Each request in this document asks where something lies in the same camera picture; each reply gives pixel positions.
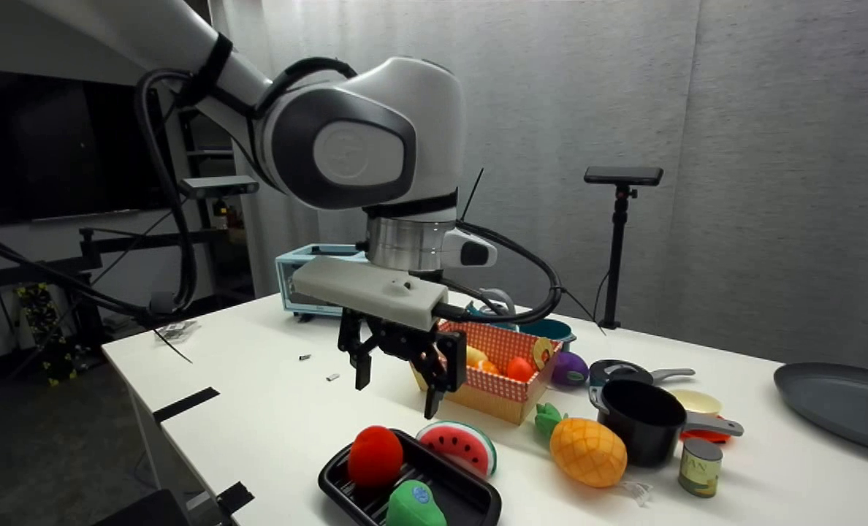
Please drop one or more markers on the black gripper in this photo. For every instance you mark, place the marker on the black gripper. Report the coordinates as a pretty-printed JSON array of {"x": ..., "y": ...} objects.
[{"x": 394, "y": 336}]

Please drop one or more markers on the yellow banana toy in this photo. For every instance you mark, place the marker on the yellow banana toy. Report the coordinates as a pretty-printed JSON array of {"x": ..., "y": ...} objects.
[{"x": 477, "y": 357}]

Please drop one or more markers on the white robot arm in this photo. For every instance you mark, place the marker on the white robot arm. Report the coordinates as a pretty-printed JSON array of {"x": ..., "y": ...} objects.
[{"x": 356, "y": 146}]

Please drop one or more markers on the small orange fruit toy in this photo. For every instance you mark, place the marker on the small orange fruit toy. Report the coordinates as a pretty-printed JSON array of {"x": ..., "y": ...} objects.
[{"x": 492, "y": 369}]

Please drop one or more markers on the red fuzzy fruit toy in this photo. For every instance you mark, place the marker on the red fuzzy fruit toy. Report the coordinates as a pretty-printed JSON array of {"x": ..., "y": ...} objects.
[{"x": 376, "y": 458}]

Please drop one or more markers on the watermelon slice toy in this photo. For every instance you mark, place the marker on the watermelon slice toy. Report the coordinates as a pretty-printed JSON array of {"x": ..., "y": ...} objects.
[{"x": 458, "y": 446}]

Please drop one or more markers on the orange checkered basket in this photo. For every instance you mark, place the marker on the orange checkered basket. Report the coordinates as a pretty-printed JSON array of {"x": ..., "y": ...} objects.
[{"x": 495, "y": 390}]

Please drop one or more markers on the red tomato toy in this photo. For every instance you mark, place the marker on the red tomato toy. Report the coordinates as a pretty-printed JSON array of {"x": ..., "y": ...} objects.
[{"x": 520, "y": 369}]

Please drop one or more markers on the green pear toy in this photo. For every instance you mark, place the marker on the green pear toy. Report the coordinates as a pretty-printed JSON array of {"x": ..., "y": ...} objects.
[{"x": 414, "y": 503}]

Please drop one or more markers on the yellow round slice toy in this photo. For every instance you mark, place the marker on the yellow round slice toy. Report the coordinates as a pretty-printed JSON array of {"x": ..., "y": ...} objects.
[{"x": 546, "y": 351}]

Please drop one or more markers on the small green pepper toy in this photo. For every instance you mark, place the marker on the small green pepper toy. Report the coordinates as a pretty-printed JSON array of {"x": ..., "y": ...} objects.
[{"x": 549, "y": 421}]

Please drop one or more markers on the purple eggplant toy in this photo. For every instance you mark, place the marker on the purple eggplant toy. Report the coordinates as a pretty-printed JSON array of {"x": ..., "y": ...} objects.
[{"x": 571, "y": 371}]

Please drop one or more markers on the pineapple toy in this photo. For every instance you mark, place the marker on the pineapple toy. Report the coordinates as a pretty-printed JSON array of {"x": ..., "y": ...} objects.
[{"x": 590, "y": 455}]

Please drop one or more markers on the dark frying pan toy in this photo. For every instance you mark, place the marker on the dark frying pan toy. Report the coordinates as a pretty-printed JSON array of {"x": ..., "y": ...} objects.
[{"x": 622, "y": 371}]

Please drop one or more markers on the red flat toy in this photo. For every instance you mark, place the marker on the red flat toy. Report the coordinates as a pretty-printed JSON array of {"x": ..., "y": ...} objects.
[{"x": 709, "y": 436}]

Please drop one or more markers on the light blue toaster oven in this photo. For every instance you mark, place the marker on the light blue toaster oven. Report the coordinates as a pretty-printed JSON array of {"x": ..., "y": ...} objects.
[{"x": 303, "y": 263}]

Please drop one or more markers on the black plastic food tray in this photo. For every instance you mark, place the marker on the black plastic food tray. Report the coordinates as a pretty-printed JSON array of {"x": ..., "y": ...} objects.
[{"x": 467, "y": 497}]

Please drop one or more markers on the teal cup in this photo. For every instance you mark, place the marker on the teal cup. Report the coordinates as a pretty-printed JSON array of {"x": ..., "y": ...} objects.
[{"x": 553, "y": 331}]

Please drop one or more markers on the black tape strip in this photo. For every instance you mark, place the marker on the black tape strip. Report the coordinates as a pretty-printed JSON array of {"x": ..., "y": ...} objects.
[
  {"x": 237, "y": 497},
  {"x": 185, "y": 404}
]

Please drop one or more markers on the clear plastic scrap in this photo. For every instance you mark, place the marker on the clear plastic scrap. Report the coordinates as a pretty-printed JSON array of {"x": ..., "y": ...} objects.
[{"x": 176, "y": 331}]

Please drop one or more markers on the black pot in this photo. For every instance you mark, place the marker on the black pot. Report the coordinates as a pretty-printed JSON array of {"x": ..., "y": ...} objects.
[{"x": 641, "y": 426}]

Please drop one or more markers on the black tripod stand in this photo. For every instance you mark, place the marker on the black tripod stand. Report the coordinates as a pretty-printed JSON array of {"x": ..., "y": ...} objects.
[{"x": 623, "y": 177}]

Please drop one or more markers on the pale yellow small plate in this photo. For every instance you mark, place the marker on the pale yellow small plate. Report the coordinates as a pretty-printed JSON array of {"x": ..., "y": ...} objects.
[{"x": 696, "y": 402}]

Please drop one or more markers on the small tin can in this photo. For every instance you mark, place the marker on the small tin can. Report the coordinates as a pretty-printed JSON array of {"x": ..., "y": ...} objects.
[{"x": 701, "y": 468}]

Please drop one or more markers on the green potted plant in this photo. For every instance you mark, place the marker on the green potted plant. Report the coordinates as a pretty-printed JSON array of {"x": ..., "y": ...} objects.
[{"x": 42, "y": 326}]

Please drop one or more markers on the black monitor screen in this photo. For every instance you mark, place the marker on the black monitor screen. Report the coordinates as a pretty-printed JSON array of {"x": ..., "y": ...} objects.
[{"x": 55, "y": 157}]

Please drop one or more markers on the grey oval plate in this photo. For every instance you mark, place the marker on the grey oval plate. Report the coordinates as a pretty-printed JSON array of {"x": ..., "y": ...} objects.
[{"x": 842, "y": 404}]

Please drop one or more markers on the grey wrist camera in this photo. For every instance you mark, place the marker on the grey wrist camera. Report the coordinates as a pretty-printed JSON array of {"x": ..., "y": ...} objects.
[{"x": 363, "y": 288}]

